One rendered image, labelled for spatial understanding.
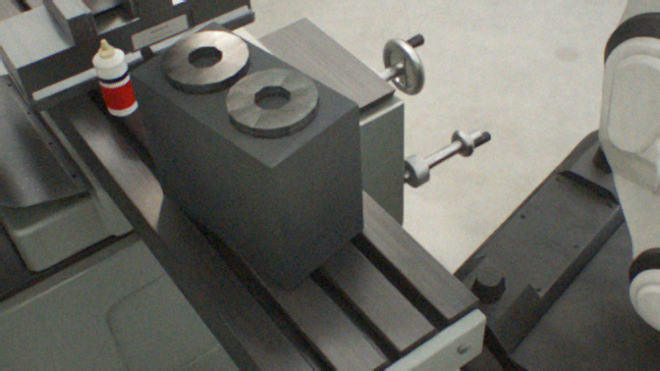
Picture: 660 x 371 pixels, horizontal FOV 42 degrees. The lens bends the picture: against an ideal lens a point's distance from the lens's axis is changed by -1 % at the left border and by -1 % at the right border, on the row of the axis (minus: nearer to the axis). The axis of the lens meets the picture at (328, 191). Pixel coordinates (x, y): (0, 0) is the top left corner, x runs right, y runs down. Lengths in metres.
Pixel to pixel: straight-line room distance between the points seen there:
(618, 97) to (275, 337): 0.48
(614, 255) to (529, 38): 1.46
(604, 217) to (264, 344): 0.74
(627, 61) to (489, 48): 1.74
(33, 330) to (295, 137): 0.65
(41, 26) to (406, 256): 0.61
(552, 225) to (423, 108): 1.15
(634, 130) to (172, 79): 0.54
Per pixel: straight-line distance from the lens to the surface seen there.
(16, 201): 1.17
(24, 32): 1.25
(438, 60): 2.69
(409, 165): 1.60
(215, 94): 0.87
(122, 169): 1.09
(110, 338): 1.42
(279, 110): 0.82
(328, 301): 0.91
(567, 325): 1.34
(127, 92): 1.14
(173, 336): 1.51
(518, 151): 2.40
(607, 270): 1.42
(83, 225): 1.25
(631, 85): 1.03
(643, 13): 1.04
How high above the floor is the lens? 1.65
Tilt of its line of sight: 46 degrees down
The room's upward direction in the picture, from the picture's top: 5 degrees counter-clockwise
